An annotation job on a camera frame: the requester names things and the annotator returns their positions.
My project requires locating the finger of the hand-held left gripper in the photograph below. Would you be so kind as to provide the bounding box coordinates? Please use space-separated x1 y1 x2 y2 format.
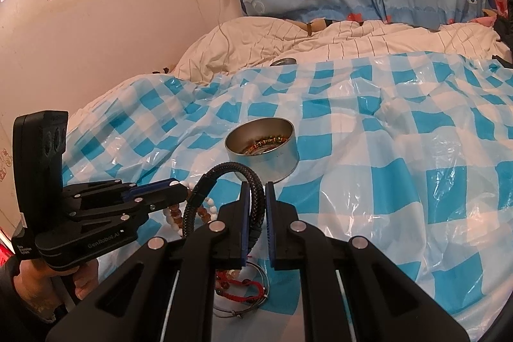
63 179 181 208
68 185 190 230

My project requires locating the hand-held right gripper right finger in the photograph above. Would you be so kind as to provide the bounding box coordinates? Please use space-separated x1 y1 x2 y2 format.
265 182 469 342

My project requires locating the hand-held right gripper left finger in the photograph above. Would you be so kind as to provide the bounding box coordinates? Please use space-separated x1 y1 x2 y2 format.
46 182 251 342

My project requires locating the brown bead bracelet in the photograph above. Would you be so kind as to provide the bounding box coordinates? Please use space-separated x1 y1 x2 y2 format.
168 205 213 224

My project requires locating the white bead bracelet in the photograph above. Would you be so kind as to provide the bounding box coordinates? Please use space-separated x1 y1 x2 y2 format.
162 179 219 232

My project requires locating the thin silver bangle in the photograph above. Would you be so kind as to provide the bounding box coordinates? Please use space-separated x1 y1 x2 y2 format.
212 260 271 321

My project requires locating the round metal tin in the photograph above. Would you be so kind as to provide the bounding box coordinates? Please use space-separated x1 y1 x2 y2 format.
224 118 300 183

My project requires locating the black braided bracelet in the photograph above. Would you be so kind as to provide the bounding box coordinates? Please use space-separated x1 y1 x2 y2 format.
182 162 265 258

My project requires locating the red braided bracelet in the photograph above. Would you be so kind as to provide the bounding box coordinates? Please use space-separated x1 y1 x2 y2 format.
214 268 267 304

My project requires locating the person's left hand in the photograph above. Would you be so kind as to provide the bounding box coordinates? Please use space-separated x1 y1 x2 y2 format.
16 258 101 313

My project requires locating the red plastic object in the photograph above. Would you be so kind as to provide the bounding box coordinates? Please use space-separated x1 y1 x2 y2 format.
0 234 13 266

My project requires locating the blue checkered plastic sheet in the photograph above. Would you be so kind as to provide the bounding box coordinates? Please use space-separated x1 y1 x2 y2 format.
60 51 513 342

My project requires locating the white striped duvet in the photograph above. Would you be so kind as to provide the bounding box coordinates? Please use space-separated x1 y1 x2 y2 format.
64 15 513 282

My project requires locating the dark brown object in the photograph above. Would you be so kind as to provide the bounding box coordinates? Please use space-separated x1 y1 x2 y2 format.
289 18 365 35

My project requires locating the dark cloth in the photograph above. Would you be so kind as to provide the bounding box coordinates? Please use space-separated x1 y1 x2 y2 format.
491 11 513 66

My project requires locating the pink cloth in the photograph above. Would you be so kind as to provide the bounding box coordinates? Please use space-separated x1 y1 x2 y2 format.
471 0 509 28

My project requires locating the amber bead bracelet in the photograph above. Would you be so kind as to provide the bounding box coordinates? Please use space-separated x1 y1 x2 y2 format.
240 134 291 156

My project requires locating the thin white cable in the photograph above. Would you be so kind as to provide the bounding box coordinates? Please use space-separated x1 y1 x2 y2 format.
216 0 231 60

